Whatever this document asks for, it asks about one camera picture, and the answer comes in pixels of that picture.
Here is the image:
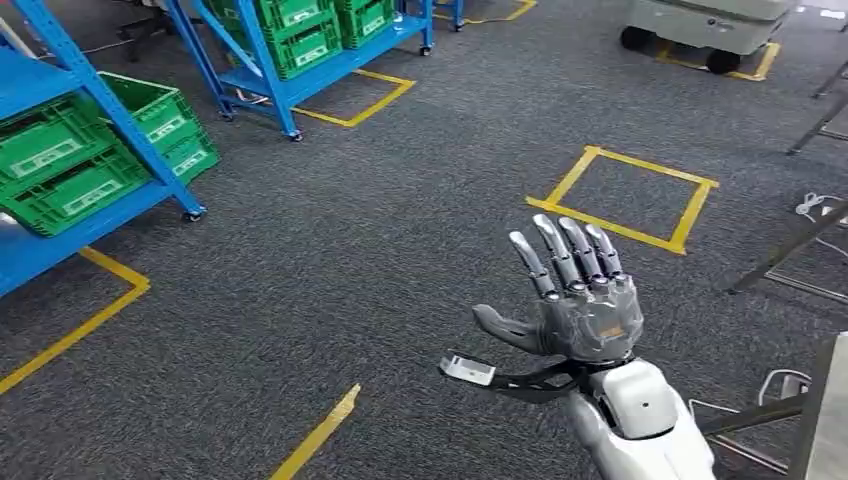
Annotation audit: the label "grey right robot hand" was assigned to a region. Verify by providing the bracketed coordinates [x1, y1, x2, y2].
[471, 213, 645, 365]

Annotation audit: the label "dark metal stand legs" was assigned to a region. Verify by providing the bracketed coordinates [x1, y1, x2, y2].
[786, 58, 848, 158]
[724, 198, 848, 307]

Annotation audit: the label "grey table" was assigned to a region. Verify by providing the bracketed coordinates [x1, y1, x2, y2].
[784, 331, 848, 480]

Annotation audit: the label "yellow floor tape strip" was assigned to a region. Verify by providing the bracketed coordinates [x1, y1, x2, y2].
[267, 383, 363, 480]

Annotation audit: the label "yellow floor tape rectangle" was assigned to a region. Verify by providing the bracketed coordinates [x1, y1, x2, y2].
[433, 0, 539, 25]
[654, 40, 782, 83]

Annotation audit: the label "white wheeled cart robot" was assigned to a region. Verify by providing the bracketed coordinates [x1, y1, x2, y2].
[618, 0, 798, 76]

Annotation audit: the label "blue metal shelf rack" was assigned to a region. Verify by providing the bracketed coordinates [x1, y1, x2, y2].
[0, 0, 209, 299]
[162, 0, 436, 143]

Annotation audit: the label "green plastic crate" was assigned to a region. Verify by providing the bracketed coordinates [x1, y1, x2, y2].
[0, 94, 119, 200]
[97, 70, 201, 159]
[333, 0, 397, 52]
[157, 127, 222, 186]
[0, 146, 153, 238]
[203, 0, 334, 42]
[263, 18, 345, 82]

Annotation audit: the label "pale wrist camera on bracket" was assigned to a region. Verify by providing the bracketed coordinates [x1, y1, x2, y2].
[438, 352, 590, 406]

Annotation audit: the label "metal frame with white loop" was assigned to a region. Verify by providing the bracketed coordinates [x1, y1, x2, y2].
[687, 367, 814, 477]

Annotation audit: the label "white cable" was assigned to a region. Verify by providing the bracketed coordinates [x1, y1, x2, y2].
[794, 191, 848, 261]

